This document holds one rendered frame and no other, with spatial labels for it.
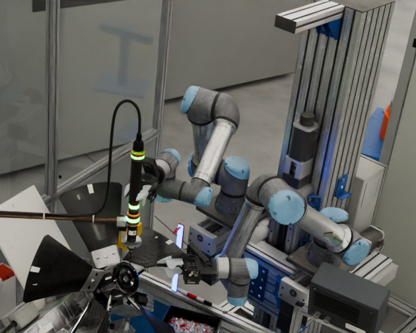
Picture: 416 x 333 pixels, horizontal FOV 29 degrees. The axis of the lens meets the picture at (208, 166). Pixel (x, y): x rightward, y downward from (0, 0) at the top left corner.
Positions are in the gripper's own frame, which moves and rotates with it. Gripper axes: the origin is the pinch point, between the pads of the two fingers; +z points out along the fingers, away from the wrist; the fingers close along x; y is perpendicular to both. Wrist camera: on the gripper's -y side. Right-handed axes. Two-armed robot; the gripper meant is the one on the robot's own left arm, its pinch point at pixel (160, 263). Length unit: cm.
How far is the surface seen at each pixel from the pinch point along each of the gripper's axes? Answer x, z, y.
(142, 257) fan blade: -1.1, 6.6, -1.7
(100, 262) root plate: -6.0, 21.9, 6.7
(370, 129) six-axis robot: 150, -205, -328
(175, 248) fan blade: 2.6, -6.4, -10.8
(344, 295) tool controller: -7, -62, 22
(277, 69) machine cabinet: 151, -142, -425
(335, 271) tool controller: -8, -61, 11
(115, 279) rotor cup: -8.0, 16.6, 17.1
